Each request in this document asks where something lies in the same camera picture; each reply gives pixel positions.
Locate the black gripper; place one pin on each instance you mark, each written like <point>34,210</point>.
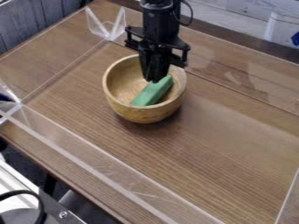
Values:
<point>157,39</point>

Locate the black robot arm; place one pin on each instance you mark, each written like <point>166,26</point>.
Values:
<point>159,1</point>

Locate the green rectangular block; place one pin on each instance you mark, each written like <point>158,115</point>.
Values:
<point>154,92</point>

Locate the brown wooden bowl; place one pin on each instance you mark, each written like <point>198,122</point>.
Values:
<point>123,82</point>

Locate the white container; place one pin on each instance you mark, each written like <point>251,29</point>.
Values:
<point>282,29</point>

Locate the clear acrylic front barrier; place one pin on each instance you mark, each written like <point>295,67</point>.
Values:
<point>121,154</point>

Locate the clear acrylic corner bracket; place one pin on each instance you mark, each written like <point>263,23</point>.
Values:
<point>107,30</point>

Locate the grey metal bracket with screw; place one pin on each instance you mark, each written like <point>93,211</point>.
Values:
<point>58,214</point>

